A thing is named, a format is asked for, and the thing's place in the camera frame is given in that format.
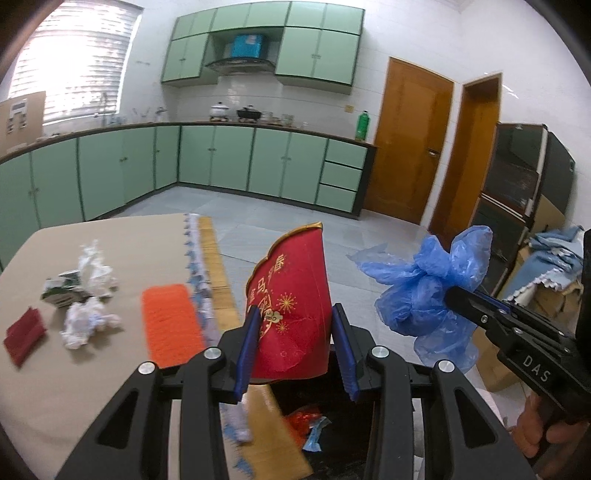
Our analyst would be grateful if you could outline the blue plastic bag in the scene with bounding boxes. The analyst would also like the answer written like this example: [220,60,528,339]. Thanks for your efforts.
[349,225,493,373]

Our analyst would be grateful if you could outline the orange scrub pad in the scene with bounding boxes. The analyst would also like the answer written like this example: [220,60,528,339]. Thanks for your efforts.
[141,284,206,369]

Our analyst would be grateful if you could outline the red paper cup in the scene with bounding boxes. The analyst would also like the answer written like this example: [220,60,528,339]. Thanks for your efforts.
[245,222,332,383]

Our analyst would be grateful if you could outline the white tissue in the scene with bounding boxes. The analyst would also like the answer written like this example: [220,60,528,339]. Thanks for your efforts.
[78,240,118,299]
[60,297,121,350]

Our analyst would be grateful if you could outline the green white crushed carton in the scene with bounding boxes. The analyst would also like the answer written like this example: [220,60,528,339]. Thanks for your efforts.
[40,270,91,308]

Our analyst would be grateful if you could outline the dark red scrub pad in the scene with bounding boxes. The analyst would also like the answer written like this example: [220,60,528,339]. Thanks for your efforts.
[3,307,46,368]

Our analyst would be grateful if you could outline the black trash bin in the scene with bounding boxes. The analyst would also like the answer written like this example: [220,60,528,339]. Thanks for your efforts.
[270,377,374,479]

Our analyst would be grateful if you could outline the green lower kitchen cabinets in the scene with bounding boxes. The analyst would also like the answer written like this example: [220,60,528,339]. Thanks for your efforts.
[1,122,377,267]

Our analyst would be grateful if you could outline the green kitchen cabinets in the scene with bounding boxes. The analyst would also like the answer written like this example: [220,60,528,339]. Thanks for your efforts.
[1,122,377,267]
[161,1,365,94]

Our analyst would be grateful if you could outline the green upper kitchen cabinets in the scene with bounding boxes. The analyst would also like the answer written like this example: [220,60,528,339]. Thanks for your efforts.
[161,1,365,94]

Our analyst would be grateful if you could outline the kitchen faucet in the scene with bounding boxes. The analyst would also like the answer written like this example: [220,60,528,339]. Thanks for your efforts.
[94,91,110,128]

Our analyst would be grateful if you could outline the right hand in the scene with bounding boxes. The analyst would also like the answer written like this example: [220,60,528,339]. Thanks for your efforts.
[511,392,590,479]

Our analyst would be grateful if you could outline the cardboard box on floor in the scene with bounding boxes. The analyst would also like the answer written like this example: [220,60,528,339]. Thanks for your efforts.
[469,193,585,393]

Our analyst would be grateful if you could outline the blue cloth pile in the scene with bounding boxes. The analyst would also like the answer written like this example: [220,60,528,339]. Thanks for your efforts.
[501,226,584,301]

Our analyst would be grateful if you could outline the black glass cabinet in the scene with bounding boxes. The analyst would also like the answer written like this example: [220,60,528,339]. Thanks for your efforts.
[472,123,576,296]

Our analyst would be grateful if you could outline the beige tablecloth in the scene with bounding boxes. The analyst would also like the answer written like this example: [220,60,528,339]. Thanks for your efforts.
[0,211,256,480]

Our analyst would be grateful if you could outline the wooden door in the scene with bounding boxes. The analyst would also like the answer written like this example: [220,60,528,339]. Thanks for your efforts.
[363,58,454,224]
[429,73,502,248]

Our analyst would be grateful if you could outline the green bottle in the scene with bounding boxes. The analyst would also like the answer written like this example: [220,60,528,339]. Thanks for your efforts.
[355,110,370,142]

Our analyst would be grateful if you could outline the black wok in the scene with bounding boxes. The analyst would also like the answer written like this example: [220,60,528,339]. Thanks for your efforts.
[236,105,263,123]

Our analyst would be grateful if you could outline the white cooking pot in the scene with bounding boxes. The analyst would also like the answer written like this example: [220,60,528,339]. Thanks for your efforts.
[209,101,229,122]

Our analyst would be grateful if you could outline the range hood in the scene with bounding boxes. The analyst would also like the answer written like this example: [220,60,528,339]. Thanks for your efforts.
[205,57,276,76]

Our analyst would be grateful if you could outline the blue box above hood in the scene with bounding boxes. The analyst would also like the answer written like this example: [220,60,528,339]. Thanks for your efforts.
[230,34,267,59]

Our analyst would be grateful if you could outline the cardboard box on counter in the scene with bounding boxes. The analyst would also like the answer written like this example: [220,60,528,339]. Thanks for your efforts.
[0,91,46,156]

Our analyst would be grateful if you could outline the window with white blinds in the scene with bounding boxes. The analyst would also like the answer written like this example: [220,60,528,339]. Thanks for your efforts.
[1,1,143,124]

